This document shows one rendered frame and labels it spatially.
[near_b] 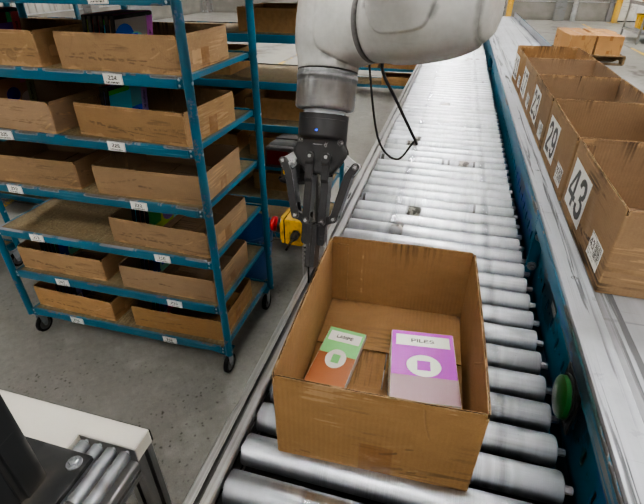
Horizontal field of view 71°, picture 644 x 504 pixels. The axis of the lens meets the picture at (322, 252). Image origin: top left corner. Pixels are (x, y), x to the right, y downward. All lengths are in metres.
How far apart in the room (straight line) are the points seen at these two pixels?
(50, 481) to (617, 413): 0.80
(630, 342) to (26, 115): 1.72
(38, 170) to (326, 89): 1.37
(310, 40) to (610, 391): 0.64
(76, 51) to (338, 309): 1.07
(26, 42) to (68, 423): 1.15
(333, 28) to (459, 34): 0.17
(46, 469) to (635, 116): 1.69
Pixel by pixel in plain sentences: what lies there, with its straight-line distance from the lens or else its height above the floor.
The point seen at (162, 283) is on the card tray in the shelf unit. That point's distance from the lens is 1.79.
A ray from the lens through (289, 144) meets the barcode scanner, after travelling 0.94.
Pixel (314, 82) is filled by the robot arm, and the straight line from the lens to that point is 0.67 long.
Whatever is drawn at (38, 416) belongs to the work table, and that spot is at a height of 0.75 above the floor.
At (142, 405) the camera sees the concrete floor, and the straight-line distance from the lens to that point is 1.91.
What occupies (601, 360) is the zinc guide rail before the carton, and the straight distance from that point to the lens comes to 0.82.
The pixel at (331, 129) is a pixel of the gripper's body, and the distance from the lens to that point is 0.67.
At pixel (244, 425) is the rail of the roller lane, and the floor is 0.74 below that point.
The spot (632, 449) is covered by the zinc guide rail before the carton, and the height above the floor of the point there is 0.89.
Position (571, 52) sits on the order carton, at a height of 1.02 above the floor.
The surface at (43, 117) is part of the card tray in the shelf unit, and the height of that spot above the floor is 0.99.
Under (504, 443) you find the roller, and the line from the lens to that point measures 0.84.
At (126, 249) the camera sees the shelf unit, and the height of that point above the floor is 0.54.
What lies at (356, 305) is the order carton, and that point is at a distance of 1.00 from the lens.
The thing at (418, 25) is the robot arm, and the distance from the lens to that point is 0.58.
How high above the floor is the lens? 1.39
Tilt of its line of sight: 32 degrees down
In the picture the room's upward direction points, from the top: straight up
